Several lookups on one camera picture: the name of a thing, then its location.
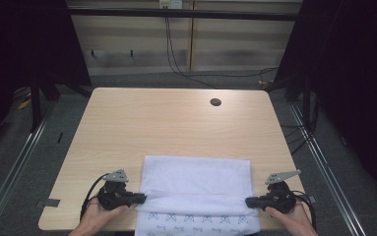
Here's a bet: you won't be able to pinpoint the black horizontal frame bar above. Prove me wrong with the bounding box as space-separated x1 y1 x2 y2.
67 7 301 23

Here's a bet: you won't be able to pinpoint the hand-held gripper black cable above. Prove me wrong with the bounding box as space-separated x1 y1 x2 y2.
291 189 318 231
79 172 111 223

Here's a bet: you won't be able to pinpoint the grey tape strip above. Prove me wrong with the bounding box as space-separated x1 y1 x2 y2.
35 198 62 209

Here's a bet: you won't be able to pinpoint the black curtain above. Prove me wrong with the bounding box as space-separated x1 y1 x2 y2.
0 0 93 161
274 0 377 208

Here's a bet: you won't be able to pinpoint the yellow floor object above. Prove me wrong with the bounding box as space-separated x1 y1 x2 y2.
17 97 32 111

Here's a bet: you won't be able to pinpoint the black floor cables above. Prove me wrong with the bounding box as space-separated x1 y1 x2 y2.
280 92 320 156

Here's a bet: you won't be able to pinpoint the metal floor rail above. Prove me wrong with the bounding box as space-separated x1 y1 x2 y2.
0 97 58 236
288 102 368 236

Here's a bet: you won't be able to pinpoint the person's left hand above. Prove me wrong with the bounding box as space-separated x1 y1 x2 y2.
79 196 130 232

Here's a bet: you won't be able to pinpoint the white printed towel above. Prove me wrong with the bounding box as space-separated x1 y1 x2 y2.
134 154 262 236

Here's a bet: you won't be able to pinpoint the left hand-held gripper black cable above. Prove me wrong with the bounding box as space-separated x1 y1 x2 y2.
79 172 111 223

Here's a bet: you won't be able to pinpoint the right hand-held gripper black cable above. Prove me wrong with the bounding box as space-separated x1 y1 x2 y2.
291 189 318 231

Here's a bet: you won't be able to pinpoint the black hanging cable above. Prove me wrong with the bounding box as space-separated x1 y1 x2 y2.
163 15 280 90

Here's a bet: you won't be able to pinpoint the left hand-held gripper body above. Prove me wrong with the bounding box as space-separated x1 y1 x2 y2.
96 168 135 211

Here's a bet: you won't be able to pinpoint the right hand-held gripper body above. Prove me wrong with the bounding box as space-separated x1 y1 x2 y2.
263 169 303 215

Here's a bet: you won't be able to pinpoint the black metal stand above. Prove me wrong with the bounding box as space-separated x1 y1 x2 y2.
263 72 312 127
29 73 62 134

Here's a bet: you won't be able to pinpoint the person's right hand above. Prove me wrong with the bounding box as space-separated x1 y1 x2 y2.
265 200 312 232

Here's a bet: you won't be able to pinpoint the white wall socket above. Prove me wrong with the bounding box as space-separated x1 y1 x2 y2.
158 0 184 10

